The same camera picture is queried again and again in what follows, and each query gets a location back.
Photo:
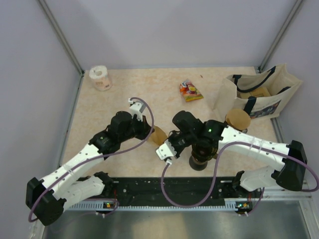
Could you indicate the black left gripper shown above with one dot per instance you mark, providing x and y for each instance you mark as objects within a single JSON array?
[{"x": 145, "y": 128}]

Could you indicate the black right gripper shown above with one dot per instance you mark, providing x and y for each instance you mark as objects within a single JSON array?
[{"x": 170, "y": 139}]

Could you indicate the brown paper coffee filter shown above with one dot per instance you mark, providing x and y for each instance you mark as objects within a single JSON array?
[
  {"x": 237, "y": 117},
  {"x": 158, "y": 136}
]

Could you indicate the dark green coffee dripper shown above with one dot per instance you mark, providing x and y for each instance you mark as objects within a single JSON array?
[{"x": 204, "y": 150}]

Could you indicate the amber plastic coffee dripper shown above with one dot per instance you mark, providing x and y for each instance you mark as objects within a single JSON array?
[{"x": 243, "y": 129}]

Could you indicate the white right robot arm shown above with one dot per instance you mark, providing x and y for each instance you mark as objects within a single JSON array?
[{"x": 284, "y": 162}]

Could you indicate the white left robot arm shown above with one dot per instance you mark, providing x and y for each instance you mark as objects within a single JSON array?
[{"x": 48, "y": 197}]

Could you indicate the colourful snack packet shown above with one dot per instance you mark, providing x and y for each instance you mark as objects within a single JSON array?
[{"x": 189, "y": 91}]

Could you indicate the wrapped toilet paper roll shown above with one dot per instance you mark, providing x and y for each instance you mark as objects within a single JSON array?
[{"x": 99, "y": 78}]

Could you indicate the cream canvas tote bag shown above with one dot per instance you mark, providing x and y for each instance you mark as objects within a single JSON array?
[{"x": 262, "y": 95}]

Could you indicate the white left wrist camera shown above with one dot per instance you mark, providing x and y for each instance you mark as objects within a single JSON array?
[{"x": 136, "y": 109}]

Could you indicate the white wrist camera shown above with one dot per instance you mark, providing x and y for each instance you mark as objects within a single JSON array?
[
  {"x": 136, "y": 109},
  {"x": 166, "y": 152}
]

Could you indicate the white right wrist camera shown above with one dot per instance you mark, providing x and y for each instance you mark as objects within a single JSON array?
[{"x": 166, "y": 152}]

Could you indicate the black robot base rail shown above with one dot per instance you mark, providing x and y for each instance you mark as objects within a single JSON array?
[{"x": 146, "y": 191}]

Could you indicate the left aluminium frame post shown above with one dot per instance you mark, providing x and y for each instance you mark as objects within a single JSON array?
[{"x": 60, "y": 35}]

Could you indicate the aluminium frame post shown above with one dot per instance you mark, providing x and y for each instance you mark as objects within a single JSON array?
[
  {"x": 298, "y": 4},
  {"x": 60, "y": 35}
]

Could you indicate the right aluminium frame post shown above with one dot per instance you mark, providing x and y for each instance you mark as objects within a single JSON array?
[{"x": 298, "y": 4}]

